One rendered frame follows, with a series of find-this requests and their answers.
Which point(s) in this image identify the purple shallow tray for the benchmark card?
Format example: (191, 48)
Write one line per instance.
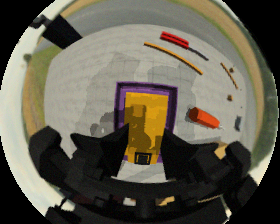
(124, 87)

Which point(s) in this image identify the orange rectangular panel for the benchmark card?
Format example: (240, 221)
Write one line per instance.
(220, 151)

